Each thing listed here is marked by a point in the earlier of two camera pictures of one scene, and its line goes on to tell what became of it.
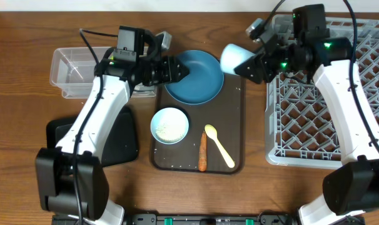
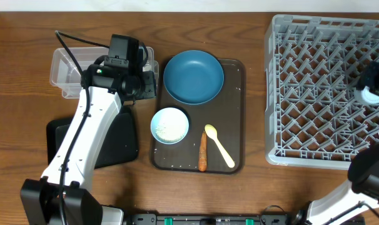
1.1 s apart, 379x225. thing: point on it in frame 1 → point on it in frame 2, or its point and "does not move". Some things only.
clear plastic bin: (72, 70) does not move
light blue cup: (232, 55) → (366, 97)
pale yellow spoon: (211, 132) does not move
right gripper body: (282, 58) → (377, 79)
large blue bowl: (202, 84) does not move
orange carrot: (202, 154) does not move
